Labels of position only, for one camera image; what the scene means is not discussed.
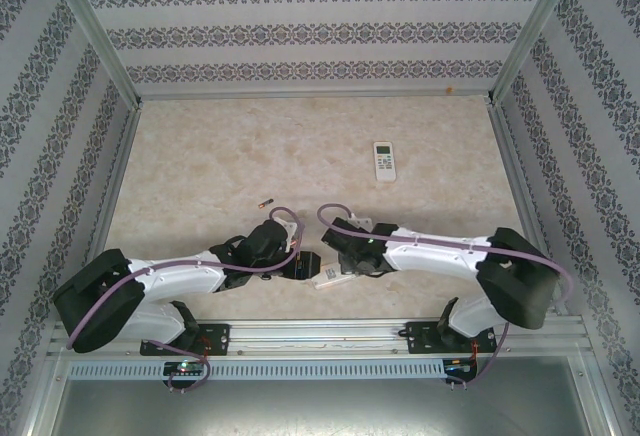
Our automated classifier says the grey slotted cable duct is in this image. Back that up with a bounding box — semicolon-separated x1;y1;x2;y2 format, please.
67;358;447;382

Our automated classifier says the white remote with display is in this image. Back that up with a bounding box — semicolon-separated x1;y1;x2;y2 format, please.
372;140;397;183

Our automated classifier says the aluminium frame post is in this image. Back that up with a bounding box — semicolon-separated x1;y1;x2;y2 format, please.
487;0;587;105
47;0;144;110

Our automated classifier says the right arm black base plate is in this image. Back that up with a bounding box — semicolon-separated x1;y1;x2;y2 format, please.
405;319;501;356

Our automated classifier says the white remote with back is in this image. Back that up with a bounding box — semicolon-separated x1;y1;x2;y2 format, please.
308;262;355;291

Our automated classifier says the thin aluminium wall rail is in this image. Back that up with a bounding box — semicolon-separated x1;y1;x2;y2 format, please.
135;93;495;103

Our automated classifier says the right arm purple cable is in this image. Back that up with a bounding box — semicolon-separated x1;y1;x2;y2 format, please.
316;203;575;391

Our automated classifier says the long aluminium mounting rail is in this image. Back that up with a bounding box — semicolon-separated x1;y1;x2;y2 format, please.
47;319;587;357

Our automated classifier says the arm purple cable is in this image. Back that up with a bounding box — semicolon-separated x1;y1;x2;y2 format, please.
316;203;575;391
66;205;307;396

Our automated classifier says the grey metal sheet panel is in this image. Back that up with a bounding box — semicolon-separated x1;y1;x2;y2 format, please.
47;379;596;436

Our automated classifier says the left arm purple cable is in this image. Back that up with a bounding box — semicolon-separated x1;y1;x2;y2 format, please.
66;205;307;396

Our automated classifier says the aluminium side rail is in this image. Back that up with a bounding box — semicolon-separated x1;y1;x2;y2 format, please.
69;103;146;322
487;103;571;317

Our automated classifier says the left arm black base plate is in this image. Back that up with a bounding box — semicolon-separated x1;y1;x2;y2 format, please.
139;323;232;357

